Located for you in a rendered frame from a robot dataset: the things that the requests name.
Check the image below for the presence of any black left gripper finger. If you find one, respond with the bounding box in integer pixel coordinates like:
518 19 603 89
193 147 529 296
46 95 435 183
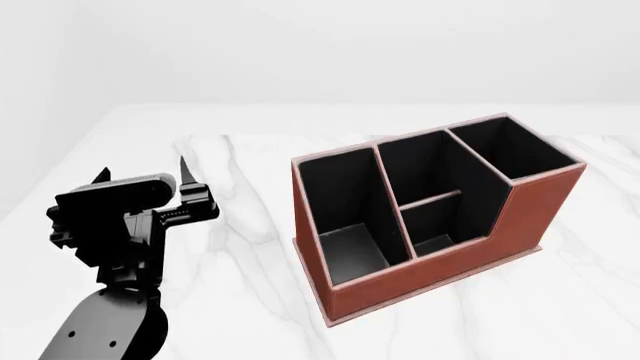
179 155 199 188
89 166 113 186

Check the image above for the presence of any brown leather desk caddy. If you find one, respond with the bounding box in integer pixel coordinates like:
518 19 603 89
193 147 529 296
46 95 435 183
290 113 587 327

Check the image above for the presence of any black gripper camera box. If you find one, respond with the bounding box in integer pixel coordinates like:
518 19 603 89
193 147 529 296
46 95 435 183
54 171 177 216

